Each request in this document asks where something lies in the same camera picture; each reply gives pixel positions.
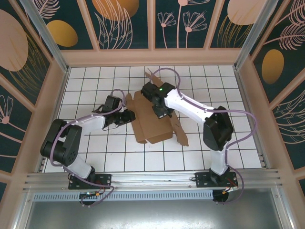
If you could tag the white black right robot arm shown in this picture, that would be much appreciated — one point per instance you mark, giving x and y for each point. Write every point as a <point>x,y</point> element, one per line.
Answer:
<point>186,107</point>

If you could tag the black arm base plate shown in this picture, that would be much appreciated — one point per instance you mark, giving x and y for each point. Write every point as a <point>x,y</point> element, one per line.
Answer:
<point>104,181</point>
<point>202,181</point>

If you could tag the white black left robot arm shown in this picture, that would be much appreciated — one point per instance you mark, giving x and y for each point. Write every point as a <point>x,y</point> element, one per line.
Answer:
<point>78,167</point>

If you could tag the thin aluminium edge rail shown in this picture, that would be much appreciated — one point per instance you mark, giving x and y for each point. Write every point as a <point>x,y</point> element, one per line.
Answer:
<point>58,102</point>
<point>252,119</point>

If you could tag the aluminium corner post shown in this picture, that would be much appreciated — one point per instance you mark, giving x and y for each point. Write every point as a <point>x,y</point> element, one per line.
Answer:
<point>256,35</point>
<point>48,38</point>

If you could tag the long aluminium base rail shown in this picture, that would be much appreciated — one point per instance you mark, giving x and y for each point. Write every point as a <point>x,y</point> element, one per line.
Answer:
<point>152,181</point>

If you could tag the yellow power connector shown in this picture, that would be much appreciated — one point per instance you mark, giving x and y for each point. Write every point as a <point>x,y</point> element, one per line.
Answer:
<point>225,192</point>
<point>97,194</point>

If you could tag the brown cardboard box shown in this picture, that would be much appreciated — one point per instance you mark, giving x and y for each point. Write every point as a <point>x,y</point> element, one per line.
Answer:
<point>147,124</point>

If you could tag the grey metal sheet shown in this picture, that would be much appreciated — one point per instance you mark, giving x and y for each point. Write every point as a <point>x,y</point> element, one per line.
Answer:
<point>152,214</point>

